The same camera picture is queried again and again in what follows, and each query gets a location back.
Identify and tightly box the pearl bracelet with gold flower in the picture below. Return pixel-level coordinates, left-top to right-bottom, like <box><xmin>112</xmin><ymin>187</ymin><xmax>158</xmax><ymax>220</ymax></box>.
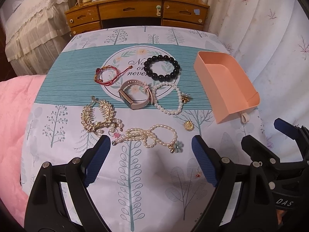
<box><xmin>151</xmin><ymin>81</ymin><xmax>191</xmax><ymax>115</ymax></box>

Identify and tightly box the pink smart watch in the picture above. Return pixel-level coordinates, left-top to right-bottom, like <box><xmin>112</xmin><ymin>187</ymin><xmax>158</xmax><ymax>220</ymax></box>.
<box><xmin>118</xmin><ymin>79</ymin><xmax>154</xmax><ymax>110</ymax></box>

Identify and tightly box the pink drawer tray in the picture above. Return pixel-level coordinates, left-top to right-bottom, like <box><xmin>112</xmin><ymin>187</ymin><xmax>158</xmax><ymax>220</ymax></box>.
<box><xmin>194</xmin><ymin>51</ymin><xmax>260</xmax><ymax>124</ymax></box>

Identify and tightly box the gold round pendant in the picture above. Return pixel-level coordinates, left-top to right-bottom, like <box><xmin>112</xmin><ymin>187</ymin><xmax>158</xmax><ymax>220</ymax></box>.
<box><xmin>183</xmin><ymin>120</ymin><xmax>194</xmax><ymax>131</ymax></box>

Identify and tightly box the pink blanket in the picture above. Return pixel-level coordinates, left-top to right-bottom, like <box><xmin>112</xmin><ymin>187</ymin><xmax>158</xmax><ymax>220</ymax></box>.
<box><xmin>1</xmin><ymin>75</ymin><xmax>46</xmax><ymax>226</ymax></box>

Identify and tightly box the patterned tablecloth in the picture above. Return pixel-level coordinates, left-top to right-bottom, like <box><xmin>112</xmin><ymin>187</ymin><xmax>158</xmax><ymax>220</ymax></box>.
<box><xmin>21</xmin><ymin>26</ymin><xmax>266</xmax><ymax>231</ymax></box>

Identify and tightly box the lace covered piano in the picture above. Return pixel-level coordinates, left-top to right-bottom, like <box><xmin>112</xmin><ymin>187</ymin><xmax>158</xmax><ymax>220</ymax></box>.
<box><xmin>1</xmin><ymin>0</ymin><xmax>70</xmax><ymax>76</ymax></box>

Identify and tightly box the wooden desk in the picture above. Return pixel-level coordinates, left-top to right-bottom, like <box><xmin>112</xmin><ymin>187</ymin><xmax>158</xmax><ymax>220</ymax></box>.
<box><xmin>65</xmin><ymin>0</ymin><xmax>210</xmax><ymax>36</ymax></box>

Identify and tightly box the gold leaf bracelet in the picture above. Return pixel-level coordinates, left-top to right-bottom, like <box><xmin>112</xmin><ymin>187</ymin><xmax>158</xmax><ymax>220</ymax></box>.
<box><xmin>80</xmin><ymin>95</ymin><xmax>124</xmax><ymax>137</ymax></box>

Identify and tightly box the pearl necklace with blue flower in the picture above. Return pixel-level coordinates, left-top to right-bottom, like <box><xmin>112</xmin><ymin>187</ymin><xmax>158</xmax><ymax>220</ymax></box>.
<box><xmin>110</xmin><ymin>124</ymin><xmax>184</xmax><ymax>154</ymax></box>

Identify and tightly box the red string bracelet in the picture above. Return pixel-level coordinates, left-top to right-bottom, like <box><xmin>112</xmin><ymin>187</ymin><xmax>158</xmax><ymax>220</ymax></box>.
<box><xmin>94</xmin><ymin>65</ymin><xmax>134</xmax><ymax>87</ymax></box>

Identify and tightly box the black bead bracelet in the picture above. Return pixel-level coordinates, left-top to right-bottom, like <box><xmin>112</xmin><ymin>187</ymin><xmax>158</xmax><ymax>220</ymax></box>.
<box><xmin>143</xmin><ymin>54</ymin><xmax>181</xmax><ymax>82</ymax></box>

